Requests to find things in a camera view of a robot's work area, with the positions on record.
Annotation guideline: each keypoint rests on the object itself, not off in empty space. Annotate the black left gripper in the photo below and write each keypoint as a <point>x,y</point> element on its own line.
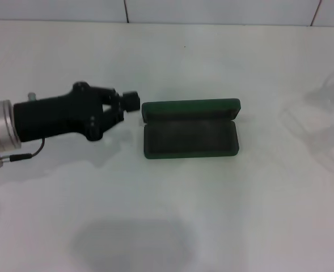
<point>56,119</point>

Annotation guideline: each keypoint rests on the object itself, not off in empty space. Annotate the green glasses case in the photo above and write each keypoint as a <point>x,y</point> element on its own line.
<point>189,141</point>

